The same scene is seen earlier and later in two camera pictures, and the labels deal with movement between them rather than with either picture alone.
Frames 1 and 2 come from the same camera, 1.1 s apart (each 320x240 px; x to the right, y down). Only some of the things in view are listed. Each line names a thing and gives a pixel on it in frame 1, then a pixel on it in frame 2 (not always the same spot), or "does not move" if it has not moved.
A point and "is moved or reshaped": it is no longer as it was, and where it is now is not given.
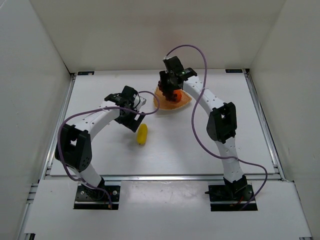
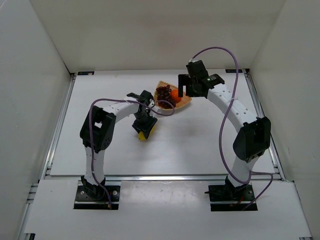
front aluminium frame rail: (158, 178) does not move
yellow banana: (142, 134) is moved or reshaped
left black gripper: (132, 121) to (144, 124)
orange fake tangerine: (179, 94) does not move
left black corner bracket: (85, 73) does not move
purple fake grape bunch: (167, 92) is moved or reshaped
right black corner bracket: (234, 70) does not move
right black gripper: (170, 88) to (182, 81)
